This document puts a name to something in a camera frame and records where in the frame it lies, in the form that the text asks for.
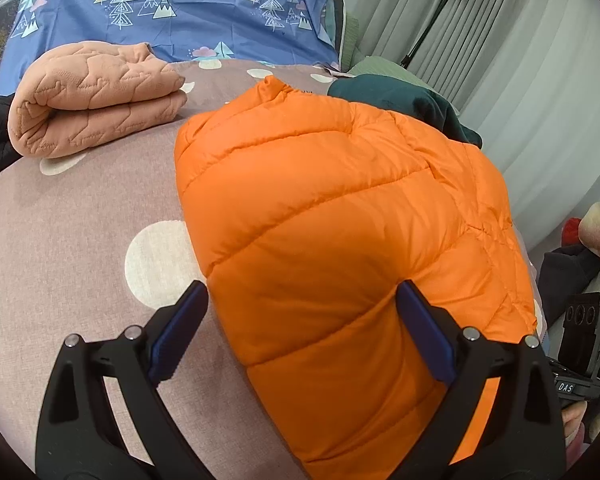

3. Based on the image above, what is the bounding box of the peach quilted blanket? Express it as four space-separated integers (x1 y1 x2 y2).
8 41 189 160

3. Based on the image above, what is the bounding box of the light green cloth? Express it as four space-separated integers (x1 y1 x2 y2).
340 15 431 88

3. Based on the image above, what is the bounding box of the plush toy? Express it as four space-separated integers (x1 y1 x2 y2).
561 200 600 252

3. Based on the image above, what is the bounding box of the pink dotted bed sheet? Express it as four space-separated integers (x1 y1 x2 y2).
0 57 548 480

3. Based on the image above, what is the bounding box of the dark grey cloth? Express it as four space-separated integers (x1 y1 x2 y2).
537 244 600 313

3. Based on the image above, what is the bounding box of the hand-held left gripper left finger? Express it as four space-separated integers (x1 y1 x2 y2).
35 280 216 480

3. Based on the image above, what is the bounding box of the person's right hand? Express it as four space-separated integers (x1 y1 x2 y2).
560 400 590 458

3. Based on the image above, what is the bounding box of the dark green garment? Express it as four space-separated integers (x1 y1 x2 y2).
327 74 483 150

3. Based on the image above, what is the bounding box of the grey curtain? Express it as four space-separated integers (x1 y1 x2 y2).
350 0 600 256

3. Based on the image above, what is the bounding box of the orange puffer jacket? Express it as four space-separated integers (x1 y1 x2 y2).
174 76 541 480

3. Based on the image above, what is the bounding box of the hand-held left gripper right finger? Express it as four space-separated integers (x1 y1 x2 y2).
395 280 567 480

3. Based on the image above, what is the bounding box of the blue tree-print duvet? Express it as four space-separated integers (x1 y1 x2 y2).
0 0 352 97

